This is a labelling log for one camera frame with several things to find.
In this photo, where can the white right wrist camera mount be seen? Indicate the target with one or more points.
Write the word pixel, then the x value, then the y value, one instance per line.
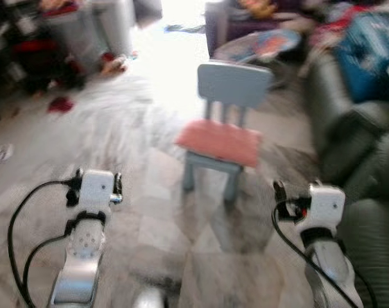
pixel 326 205

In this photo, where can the dark green leather sofa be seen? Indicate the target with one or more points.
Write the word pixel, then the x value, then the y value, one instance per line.
pixel 329 96

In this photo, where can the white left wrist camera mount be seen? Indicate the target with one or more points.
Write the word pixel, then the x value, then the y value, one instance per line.
pixel 97 189

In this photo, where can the tan and red shoes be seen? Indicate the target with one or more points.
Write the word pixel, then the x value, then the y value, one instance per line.
pixel 114 65

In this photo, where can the dark green leather armchair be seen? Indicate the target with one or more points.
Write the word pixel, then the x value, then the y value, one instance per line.
pixel 374 244

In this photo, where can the pile of mixed clothes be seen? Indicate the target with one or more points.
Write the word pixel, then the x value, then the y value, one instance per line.
pixel 336 19

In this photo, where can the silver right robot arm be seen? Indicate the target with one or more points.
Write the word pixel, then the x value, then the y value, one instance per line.
pixel 329 263

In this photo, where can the light blue child chair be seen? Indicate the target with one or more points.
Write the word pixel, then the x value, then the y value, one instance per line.
pixel 236 83

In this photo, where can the red crumpled cloth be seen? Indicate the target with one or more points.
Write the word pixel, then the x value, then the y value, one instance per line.
pixel 60 104

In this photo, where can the dark cluttered shelf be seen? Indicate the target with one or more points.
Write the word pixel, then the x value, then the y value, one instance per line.
pixel 27 58

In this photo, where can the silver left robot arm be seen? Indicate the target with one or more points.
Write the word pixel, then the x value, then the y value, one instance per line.
pixel 79 269

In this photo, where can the purple fabric sofa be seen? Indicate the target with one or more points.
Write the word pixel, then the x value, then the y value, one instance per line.
pixel 217 25

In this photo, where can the tall silver metal bin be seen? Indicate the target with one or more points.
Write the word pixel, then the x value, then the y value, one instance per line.
pixel 117 25

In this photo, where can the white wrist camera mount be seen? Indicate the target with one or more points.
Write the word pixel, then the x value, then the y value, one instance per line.
pixel 97 189
pixel 326 205

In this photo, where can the wide silver metal bin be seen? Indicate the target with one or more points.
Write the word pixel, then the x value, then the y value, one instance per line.
pixel 79 38

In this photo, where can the yellow bear plush toy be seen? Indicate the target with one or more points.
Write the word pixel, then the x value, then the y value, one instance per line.
pixel 259 8

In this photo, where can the bumpy dotted small pillow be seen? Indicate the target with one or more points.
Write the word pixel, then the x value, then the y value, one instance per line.
pixel 220 141

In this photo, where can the colourful baby bouncer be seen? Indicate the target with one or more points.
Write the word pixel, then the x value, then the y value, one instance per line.
pixel 265 45

